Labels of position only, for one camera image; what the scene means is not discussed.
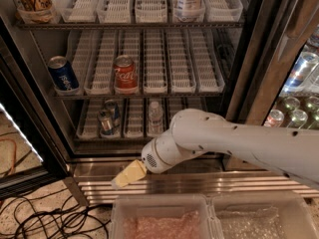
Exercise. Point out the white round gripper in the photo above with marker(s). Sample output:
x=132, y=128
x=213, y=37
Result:
x=150, y=155

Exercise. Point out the redbull can shelf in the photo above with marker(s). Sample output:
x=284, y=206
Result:
x=106, y=122
x=113, y=107

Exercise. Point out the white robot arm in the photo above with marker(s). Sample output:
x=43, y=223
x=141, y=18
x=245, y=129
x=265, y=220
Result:
x=293, y=152

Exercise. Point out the red coca-cola can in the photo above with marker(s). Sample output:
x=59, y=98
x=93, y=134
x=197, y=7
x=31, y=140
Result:
x=125, y=75

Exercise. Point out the open fridge left door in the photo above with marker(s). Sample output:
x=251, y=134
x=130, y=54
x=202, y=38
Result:
x=18, y=109

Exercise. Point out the blue pepsi can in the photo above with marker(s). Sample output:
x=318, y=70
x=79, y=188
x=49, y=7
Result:
x=62, y=73

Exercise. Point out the red can behind glass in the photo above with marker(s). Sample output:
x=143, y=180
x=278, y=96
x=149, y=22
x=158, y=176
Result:
x=275, y=118

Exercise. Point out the large redbull can behind glass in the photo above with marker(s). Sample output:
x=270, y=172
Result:
x=305, y=64

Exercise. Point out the left clear plastic bin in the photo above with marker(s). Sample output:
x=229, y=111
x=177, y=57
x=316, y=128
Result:
x=164, y=216

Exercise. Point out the clear plastic bin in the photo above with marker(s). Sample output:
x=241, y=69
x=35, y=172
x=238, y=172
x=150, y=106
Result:
x=164, y=216
x=261, y=215

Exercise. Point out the clear water bottle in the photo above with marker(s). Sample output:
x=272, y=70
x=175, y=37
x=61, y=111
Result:
x=155, y=117

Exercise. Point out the right clear plastic bin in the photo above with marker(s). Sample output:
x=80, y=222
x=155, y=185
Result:
x=261, y=215

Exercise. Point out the bottom wire shelf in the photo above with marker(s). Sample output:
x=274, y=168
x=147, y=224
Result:
x=97, y=138

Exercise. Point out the wire shelf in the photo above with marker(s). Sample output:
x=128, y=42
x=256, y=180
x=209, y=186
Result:
x=132, y=96
x=97, y=138
x=118, y=26

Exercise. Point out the middle wire shelf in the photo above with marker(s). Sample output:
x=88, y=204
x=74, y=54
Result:
x=132, y=96

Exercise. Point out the top wire shelf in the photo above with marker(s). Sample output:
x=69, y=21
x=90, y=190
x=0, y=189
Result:
x=118, y=26

